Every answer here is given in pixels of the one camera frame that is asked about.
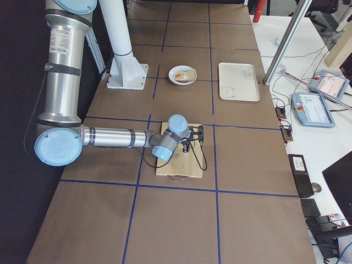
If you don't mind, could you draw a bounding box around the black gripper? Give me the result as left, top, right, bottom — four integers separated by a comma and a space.
180, 137, 195, 152

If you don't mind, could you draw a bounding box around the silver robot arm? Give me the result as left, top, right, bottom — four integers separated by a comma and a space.
34, 1, 194, 166

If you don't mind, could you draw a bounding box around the white round plate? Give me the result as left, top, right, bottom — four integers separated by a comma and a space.
168, 65, 197, 85

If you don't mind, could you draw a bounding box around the bread slice on plate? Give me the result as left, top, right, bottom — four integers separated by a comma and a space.
179, 69, 197, 83

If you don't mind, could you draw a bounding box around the wooden cutting board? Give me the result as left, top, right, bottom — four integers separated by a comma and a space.
156, 122, 205, 179

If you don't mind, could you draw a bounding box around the fried egg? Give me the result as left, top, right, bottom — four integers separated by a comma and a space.
174, 71, 188, 82

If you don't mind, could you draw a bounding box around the cream bear tray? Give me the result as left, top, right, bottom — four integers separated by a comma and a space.
218, 62, 260, 102

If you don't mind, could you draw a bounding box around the orange black adapter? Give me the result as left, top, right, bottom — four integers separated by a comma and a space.
275, 107, 287, 120
280, 125, 293, 144

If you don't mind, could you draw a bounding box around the black box with label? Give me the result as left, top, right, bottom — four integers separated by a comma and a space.
288, 154, 314, 199

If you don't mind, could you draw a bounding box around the near teach pendant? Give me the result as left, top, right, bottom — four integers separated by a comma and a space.
291, 92, 336, 128

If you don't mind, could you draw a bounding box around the teach pendant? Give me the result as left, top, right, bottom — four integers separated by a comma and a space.
291, 92, 336, 128
310, 70, 349, 100

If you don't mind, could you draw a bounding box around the black monitor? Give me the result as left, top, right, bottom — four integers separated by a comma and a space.
322, 155, 351, 223

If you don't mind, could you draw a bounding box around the red cylinder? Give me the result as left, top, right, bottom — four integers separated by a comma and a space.
252, 0, 266, 23

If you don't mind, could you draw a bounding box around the far teach pendant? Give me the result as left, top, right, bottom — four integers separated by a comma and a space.
310, 70, 349, 100

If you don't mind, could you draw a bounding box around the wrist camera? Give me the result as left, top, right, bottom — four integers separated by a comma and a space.
188, 125, 204, 146

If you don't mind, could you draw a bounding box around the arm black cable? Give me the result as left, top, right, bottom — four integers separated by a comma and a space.
129, 137, 207, 172

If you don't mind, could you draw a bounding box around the white pedestal column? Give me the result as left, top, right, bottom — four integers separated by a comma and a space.
99, 0, 149, 90

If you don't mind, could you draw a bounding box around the aluminium frame post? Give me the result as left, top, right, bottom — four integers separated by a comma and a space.
263, 0, 312, 86

